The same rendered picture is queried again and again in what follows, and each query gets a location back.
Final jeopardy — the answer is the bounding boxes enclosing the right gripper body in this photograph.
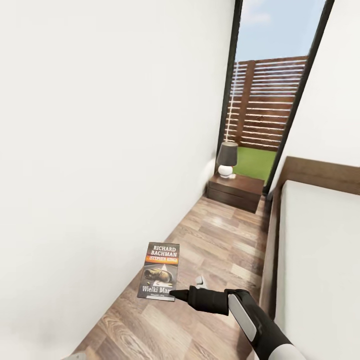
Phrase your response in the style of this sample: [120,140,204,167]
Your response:
[188,285,215,314]

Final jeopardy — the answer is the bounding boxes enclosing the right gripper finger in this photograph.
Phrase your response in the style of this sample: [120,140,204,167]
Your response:
[169,289,189,303]

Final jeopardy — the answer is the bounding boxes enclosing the hardback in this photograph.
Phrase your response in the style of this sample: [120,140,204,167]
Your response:
[137,242,180,303]

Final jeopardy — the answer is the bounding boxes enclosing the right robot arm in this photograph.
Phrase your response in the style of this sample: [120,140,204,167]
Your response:
[169,274,307,360]

